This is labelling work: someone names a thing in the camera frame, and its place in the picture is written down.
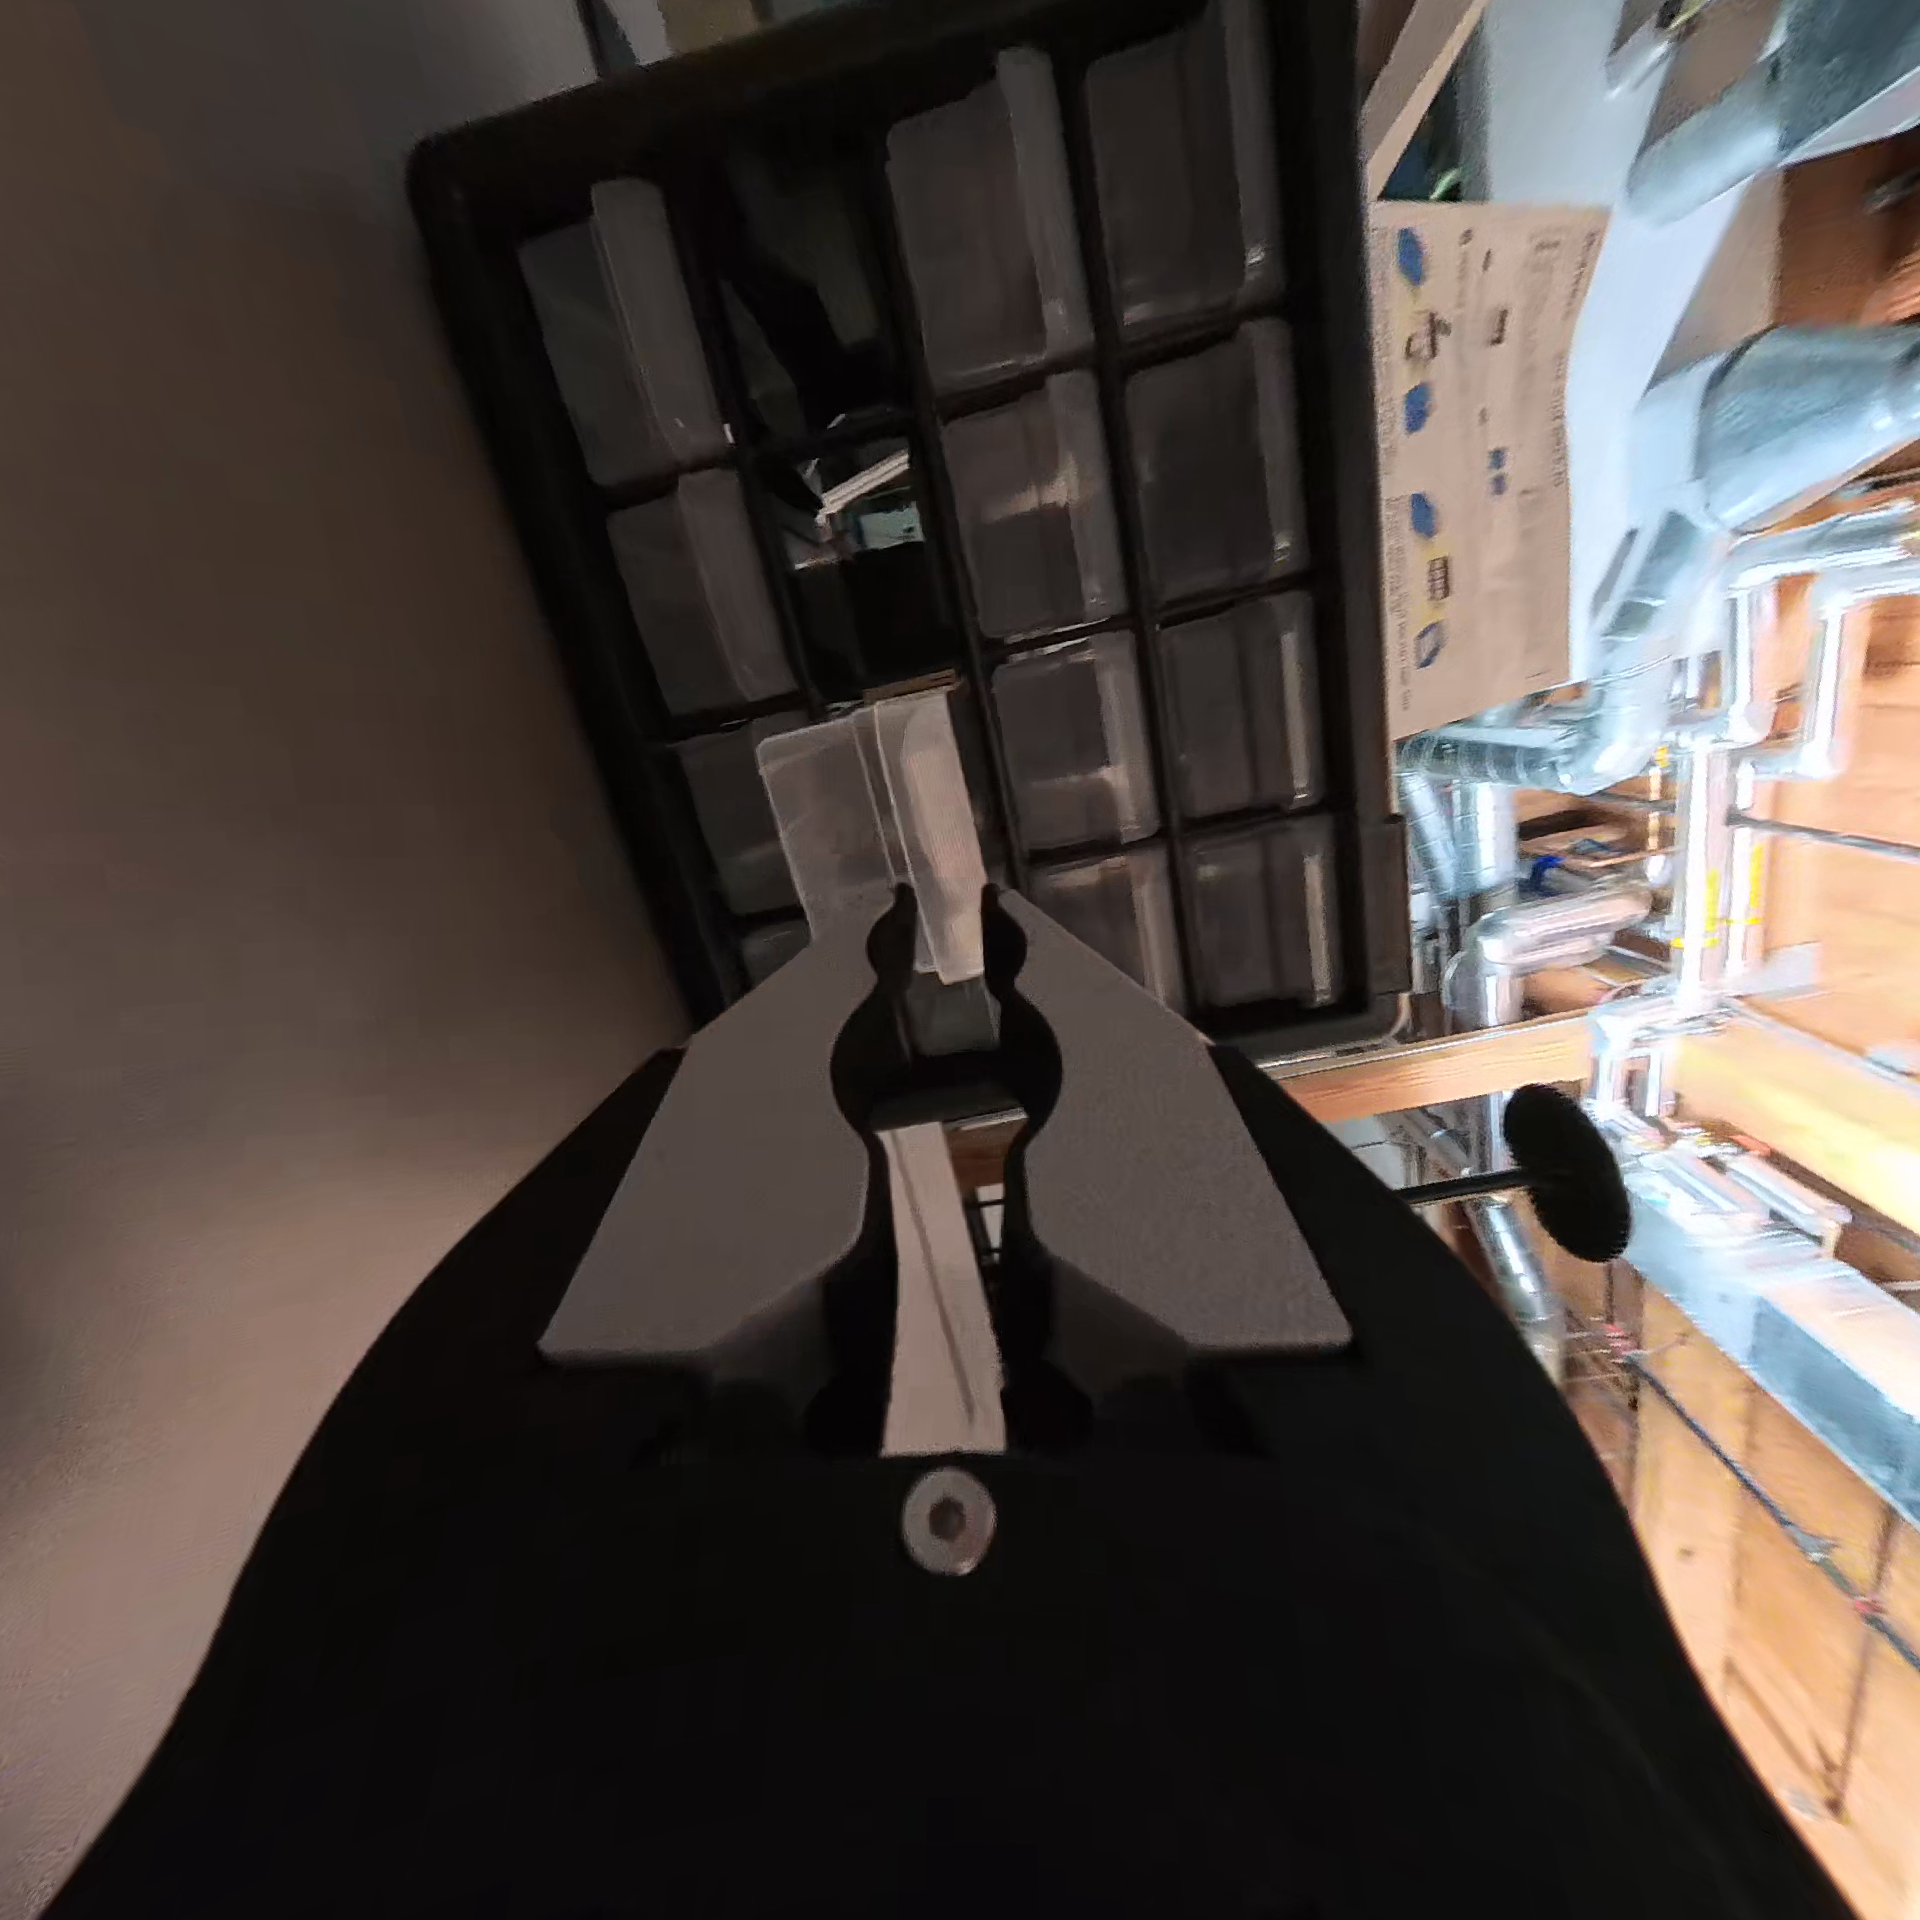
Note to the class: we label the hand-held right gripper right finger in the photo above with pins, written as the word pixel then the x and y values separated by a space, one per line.
pixel 1186 1200

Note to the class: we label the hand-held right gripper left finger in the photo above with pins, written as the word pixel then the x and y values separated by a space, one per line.
pixel 722 1200

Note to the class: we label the clear plastic drawer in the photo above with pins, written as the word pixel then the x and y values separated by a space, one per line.
pixel 901 811

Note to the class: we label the black drawer cabinet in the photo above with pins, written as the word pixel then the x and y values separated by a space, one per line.
pixel 494 300

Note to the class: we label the wooden ceiling beam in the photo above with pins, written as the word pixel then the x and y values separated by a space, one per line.
pixel 1426 1069

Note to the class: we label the black round pad on rod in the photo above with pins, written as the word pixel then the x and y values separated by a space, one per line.
pixel 1568 1171

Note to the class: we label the thin metal pipe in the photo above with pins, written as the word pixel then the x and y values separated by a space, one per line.
pixel 1711 901

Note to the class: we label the printed instruction poster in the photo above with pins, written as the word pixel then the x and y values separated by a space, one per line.
pixel 1484 452

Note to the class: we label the silver ventilation duct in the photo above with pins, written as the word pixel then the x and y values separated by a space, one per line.
pixel 1787 405

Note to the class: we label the black rectangular duct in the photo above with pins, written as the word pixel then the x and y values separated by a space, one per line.
pixel 1770 107

